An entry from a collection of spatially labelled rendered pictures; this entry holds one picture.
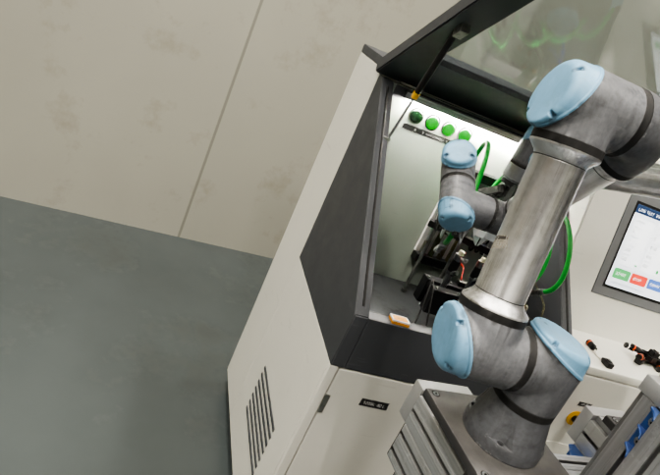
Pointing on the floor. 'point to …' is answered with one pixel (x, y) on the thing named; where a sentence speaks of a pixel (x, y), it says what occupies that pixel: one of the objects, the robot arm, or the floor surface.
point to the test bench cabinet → (281, 386)
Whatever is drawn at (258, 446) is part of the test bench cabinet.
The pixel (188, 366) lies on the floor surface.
